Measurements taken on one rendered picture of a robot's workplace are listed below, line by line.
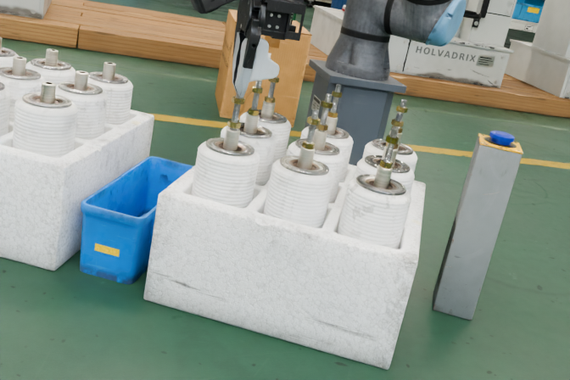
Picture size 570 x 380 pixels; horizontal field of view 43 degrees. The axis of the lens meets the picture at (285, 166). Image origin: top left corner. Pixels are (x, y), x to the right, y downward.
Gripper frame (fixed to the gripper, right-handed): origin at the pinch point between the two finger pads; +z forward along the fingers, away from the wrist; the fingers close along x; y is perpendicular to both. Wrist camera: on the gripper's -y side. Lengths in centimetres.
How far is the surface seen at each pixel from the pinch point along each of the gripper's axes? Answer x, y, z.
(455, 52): 188, 147, 14
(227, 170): -4.8, -0.4, 11.6
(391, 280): -20.6, 21.7, 20.4
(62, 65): 41.5, -24.2, 9.4
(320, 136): 3.5, 16.2, 7.2
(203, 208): -6.6, -3.6, 17.1
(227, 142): -1.0, -0.1, 8.5
